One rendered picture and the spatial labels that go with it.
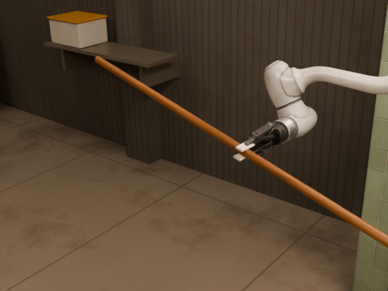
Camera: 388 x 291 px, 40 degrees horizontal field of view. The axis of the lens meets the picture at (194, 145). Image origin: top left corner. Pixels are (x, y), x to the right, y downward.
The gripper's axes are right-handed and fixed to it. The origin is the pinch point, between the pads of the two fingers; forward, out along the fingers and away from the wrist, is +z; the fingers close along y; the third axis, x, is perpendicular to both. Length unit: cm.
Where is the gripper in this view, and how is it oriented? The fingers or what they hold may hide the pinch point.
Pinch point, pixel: (243, 150)
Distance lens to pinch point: 180.6
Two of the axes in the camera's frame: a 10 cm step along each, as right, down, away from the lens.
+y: -1.5, 8.2, 5.5
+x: -7.2, -4.7, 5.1
